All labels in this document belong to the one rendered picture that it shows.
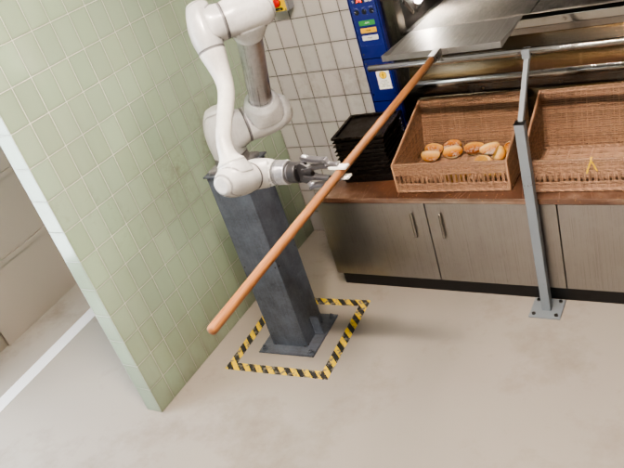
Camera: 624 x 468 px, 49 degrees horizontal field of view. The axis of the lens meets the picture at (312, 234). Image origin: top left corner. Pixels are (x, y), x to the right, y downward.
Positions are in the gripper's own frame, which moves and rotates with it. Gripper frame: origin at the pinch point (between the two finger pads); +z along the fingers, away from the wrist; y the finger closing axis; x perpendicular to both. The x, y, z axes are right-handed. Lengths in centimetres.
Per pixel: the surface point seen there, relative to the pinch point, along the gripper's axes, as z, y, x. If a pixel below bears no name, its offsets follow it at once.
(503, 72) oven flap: 16, 22, -131
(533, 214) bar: 39, 63, -73
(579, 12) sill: 52, -1, -133
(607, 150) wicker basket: 61, 58, -118
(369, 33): -48, -5, -130
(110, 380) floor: -170, 117, 16
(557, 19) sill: 42, 0, -133
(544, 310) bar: 38, 116, -73
